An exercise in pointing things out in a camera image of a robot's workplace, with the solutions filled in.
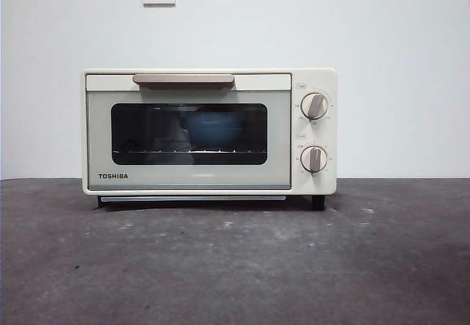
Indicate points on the beige oven timer knob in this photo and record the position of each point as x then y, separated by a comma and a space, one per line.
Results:
314, 159

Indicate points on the cream Toshiba toaster oven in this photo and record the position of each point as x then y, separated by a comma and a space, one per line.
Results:
316, 79

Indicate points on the beige oven temperature knob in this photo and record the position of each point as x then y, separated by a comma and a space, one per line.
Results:
314, 105

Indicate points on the blue ribbed bowl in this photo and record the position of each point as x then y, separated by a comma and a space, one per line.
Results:
216, 130

